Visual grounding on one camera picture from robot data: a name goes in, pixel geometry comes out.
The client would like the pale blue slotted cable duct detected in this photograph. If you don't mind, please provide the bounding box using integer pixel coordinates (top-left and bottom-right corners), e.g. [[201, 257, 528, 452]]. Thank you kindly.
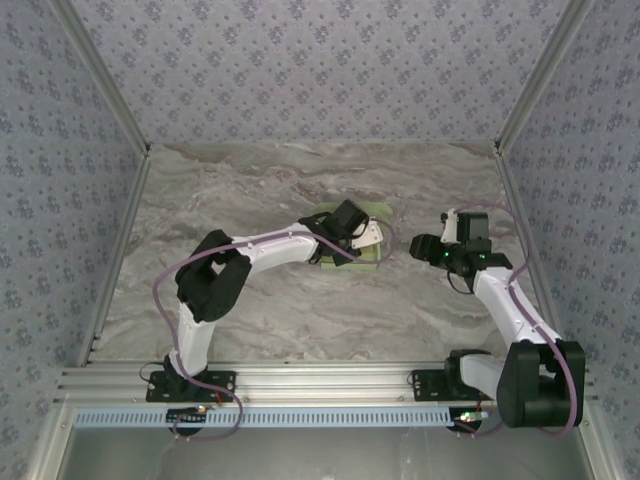
[[73, 405, 454, 429]]

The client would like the small black controller board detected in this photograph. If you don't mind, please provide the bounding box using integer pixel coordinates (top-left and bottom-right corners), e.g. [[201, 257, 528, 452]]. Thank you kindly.
[[166, 405, 209, 436], [451, 408, 490, 437]]

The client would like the light green paper box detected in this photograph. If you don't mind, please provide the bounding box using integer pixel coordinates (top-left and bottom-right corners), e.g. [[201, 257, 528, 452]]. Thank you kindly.
[[312, 199, 394, 272]]

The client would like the aluminium table side rail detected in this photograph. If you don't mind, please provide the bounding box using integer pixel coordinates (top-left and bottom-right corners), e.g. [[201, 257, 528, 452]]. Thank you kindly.
[[494, 149, 571, 365], [75, 149, 152, 369]]

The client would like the aluminium mounting beam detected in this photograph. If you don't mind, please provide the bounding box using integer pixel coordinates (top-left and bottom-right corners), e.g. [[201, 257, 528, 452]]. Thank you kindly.
[[54, 363, 599, 405]]

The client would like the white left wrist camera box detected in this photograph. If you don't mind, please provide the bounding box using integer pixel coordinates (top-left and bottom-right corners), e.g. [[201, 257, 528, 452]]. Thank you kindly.
[[349, 219, 385, 251]]

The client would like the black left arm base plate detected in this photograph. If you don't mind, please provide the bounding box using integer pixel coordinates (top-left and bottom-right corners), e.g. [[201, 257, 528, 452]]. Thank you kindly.
[[145, 370, 237, 403]]

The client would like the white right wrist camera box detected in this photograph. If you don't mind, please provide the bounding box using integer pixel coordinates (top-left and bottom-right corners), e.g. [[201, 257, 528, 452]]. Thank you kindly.
[[439, 208, 460, 245]]

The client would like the aluminium frame post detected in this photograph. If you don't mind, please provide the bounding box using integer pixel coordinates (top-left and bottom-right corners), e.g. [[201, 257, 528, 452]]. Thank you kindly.
[[493, 0, 597, 157], [49, 0, 152, 157]]

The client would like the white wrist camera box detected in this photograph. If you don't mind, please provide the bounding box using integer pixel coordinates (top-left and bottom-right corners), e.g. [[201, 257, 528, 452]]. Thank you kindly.
[[349, 219, 385, 251], [439, 208, 460, 245]]

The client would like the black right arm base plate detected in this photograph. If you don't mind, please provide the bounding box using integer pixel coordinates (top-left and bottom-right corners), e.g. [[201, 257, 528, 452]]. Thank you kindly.
[[411, 369, 504, 402]]

